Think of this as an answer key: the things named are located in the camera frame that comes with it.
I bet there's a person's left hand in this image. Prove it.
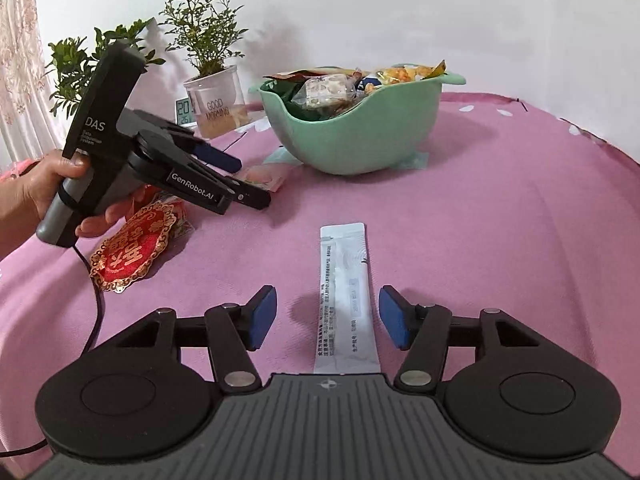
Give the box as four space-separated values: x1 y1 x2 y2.
22 150 138 241

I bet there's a person's left forearm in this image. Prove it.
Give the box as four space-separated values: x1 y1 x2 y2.
0 175 40 262

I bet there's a plant in white printed cup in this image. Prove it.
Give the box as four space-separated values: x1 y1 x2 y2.
159 0 249 140

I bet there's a clear snack packet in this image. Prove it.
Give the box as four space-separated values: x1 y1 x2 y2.
292 72 358 111

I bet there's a small digital clock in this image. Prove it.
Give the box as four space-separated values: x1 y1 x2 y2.
175 96 198 126

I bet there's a floral patterned curtain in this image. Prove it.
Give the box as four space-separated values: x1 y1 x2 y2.
0 0 56 171

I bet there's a pink printed tablecloth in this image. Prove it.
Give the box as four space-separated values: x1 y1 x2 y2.
0 91 640 480

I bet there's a pink snack packet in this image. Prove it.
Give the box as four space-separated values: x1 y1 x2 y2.
245 162 292 193

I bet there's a green plastic bowl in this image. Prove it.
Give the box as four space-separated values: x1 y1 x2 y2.
248 63 467 176

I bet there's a white long sachet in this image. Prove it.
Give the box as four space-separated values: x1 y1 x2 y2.
313 221 381 375

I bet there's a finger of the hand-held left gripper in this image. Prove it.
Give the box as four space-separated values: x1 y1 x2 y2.
166 126 242 172
230 180 272 212

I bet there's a red and gold ornate packet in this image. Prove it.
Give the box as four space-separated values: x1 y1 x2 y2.
89 195 196 293

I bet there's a green packet with clear window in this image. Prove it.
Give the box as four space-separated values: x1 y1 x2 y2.
270 77 321 121

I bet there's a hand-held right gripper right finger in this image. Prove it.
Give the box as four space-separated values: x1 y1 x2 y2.
378 285 543 395

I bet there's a bushy plant in glass vase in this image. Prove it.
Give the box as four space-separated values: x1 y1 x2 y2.
45 17 166 121

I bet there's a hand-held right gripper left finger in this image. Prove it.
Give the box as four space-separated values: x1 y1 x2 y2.
107 285 278 395

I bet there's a yellow snack packet blue splash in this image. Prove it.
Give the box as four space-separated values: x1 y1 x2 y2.
375 60 447 83

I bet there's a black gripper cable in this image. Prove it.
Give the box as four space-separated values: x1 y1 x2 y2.
0 245 107 457

